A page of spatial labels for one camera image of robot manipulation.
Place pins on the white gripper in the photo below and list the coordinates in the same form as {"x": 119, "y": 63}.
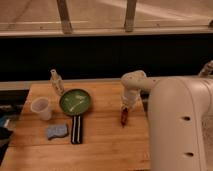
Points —
{"x": 129, "y": 99}

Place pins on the red chili pepper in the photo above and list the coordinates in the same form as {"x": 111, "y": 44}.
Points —
{"x": 124, "y": 117}

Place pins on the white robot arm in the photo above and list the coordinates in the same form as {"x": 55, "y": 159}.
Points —
{"x": 180, "y": 116}

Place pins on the blue sponge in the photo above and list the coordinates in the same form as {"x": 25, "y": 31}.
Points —
{"x": 56, "y": 131}

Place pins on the clear glass bottle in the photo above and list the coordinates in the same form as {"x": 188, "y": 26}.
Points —
{"x": 57, "y": 82}

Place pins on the clear plastic cup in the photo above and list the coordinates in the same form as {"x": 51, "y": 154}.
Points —
{"x": 41, "y": 106}

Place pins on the green frying pan black handle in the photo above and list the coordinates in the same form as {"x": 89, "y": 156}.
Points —
{"x": 75, "y": 103}

